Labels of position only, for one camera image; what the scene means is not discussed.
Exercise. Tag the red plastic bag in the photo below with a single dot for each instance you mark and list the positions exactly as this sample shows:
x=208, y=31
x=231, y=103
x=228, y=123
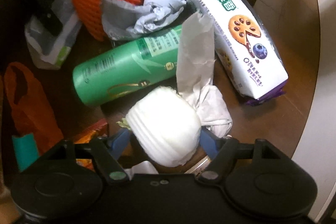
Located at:
x=30, y=108

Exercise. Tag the orange snack wrapper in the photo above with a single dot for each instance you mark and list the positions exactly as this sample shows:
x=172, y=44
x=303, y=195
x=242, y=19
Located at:
x=98, y=129

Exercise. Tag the green cylindrical bottle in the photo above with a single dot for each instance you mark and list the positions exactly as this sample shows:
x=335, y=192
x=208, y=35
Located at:
x=128, y=68

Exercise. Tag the white blue snack bag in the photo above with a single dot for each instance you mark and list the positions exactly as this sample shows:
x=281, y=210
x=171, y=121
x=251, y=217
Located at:
x=49, y=44

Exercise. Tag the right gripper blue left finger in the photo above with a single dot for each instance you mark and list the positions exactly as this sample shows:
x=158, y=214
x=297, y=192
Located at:
x=117, y=143

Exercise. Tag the white crumpled paper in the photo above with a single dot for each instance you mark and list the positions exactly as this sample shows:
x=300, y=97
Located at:
x=195, y=74

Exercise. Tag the grey plastic bag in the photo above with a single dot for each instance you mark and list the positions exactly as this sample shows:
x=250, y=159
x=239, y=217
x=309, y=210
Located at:
x=122, y=20

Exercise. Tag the white cookie package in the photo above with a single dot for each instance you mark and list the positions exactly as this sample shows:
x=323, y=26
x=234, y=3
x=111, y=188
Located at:
x=245, y=49

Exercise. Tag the teal small object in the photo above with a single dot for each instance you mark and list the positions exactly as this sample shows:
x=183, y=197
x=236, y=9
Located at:
x=26, y=151

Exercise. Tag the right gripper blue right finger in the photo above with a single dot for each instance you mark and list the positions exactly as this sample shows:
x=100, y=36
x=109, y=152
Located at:
x=210, y=143

